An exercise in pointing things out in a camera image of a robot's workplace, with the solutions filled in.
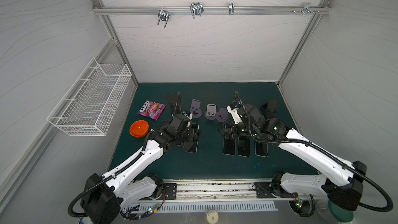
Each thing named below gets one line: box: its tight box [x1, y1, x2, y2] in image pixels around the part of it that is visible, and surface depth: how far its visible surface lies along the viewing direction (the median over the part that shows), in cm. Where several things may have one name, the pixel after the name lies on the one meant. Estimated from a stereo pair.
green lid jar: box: [316, 198, 354, 223], surface depth 61 cm
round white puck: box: [204, 208, 220, 224], surface depth 60 cm
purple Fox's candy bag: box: [136, 99, 166, 122], surface depth 103 cm
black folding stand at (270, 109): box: [260, 99, 279, 120], surface depth 101 cm
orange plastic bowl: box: [129, 119, 150, 138], surface depth 94 cm
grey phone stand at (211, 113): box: [204, 103, 217, 121], surface depth 100 cm
